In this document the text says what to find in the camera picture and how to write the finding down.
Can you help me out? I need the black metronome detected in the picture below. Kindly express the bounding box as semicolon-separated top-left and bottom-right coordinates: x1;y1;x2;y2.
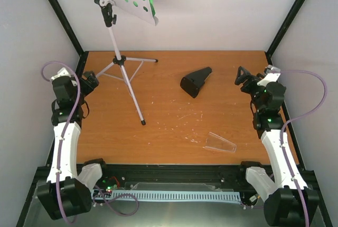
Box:
180;67;212;98

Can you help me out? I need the clear plastic metronome cover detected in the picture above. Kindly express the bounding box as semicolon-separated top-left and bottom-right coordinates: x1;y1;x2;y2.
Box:
203;132;237;153

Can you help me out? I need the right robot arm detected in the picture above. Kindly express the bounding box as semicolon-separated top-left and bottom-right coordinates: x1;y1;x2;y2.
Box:
235;65;320;226

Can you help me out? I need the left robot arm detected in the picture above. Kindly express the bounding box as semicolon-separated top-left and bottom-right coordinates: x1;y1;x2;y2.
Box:
37;68;110;220

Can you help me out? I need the white music stand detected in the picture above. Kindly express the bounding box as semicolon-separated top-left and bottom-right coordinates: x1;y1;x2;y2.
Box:
93;0;158;126

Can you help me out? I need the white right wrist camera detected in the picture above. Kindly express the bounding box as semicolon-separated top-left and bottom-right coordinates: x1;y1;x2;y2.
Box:
257;64;281;87

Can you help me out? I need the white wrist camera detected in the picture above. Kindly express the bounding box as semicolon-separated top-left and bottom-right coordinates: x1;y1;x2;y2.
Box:
50;67;72;82
257;64;281;87

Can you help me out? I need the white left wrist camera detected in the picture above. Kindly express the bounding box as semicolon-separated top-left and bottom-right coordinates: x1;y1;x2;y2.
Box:
50;67;72;82

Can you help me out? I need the black aluminium frame rail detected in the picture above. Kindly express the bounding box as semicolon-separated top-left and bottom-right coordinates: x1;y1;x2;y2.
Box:
34;164;317;192

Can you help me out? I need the light blue cable duct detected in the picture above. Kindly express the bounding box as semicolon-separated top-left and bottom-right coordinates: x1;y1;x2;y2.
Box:
103;190;241;204

